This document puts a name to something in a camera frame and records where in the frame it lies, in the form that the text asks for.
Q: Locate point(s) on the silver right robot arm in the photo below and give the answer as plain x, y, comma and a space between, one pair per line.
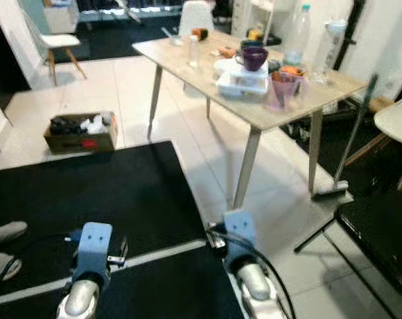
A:
254, 286

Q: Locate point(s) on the white tape strip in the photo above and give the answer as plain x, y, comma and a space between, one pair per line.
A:
161, 252

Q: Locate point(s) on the black floor mat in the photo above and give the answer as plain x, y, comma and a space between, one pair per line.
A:
94, 193

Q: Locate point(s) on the person in pale socks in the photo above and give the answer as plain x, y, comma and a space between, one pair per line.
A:
4, 232

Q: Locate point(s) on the cardboard box red label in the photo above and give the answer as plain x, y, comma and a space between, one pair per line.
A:
71, 145

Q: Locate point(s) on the white crumpled cloth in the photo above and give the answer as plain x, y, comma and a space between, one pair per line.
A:
96, 124

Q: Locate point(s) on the black cloth bundle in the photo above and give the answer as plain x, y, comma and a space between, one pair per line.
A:
64, 125

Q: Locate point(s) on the white plastic food container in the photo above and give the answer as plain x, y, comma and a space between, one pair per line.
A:
240, 85

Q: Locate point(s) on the pink translucent cup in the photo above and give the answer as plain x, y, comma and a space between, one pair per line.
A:
284, 93

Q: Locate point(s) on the light wooden dining table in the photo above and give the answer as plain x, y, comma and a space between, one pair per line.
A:
333, 100

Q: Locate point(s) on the small orange object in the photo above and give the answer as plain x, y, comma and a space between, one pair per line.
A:
292, 70

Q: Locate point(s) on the purple mug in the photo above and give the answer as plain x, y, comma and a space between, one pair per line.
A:
255, 58

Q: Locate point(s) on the small slim clear bottle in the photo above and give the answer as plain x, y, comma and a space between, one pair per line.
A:
193, 52

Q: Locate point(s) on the dark blue cup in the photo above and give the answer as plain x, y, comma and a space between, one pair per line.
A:
252, 42

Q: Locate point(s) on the orange and black object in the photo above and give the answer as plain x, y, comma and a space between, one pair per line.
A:
199, 34

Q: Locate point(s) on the white chair wooden legs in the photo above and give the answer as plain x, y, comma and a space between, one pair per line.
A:
60, 41
397, 119
195, 16

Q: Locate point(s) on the tall clear tumbler white lid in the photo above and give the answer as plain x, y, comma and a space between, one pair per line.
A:
331, 53

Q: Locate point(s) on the large clear water bottle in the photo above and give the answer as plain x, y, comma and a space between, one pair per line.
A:
297, 36

